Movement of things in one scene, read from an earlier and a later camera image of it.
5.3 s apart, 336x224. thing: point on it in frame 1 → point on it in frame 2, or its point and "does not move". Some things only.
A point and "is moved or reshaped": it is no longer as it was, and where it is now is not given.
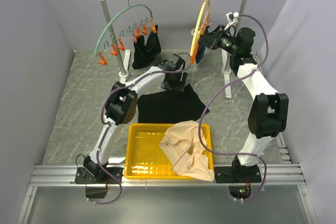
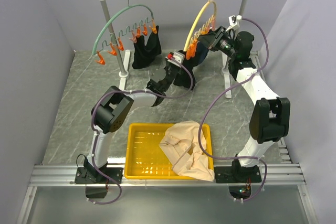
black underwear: x=170 y=106 → x=183 y=77
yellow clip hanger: x=206 y=0 is moved or reshaped
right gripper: x=211 y=40 does not move
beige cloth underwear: x=182 y=144 does not move
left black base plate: x=84 y=177 does not move
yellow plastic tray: x=145 y=158 does not move
